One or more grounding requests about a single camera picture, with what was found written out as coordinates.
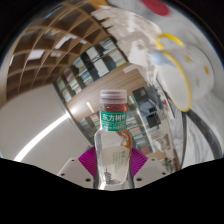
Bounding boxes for large white city model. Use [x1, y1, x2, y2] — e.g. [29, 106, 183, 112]
[90, 4, 162, 68]

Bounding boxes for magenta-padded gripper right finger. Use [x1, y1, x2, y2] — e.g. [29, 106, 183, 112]
[129, 147, 170, 189]

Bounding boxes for wooden cubby shelf unit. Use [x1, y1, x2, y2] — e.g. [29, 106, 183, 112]
[0, 1, 112, 108]

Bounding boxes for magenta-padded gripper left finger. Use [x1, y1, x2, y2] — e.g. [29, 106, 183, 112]
[56, 146, 98, 190]

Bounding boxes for flat round red coaster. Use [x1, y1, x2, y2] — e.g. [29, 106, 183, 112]
[139, 0, 171, 17]

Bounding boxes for ceiling light strips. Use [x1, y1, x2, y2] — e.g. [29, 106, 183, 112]
[13, 113, 70, 163]

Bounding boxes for clear bottle with green label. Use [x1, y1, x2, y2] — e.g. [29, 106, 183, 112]
[94, 89, 134, 191]

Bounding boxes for wall bookshelf full of books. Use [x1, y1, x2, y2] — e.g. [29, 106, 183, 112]
[54, 35, 175, 152]

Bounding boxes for dark grey building model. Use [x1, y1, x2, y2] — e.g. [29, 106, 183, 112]
[131, 85, 175, 130]

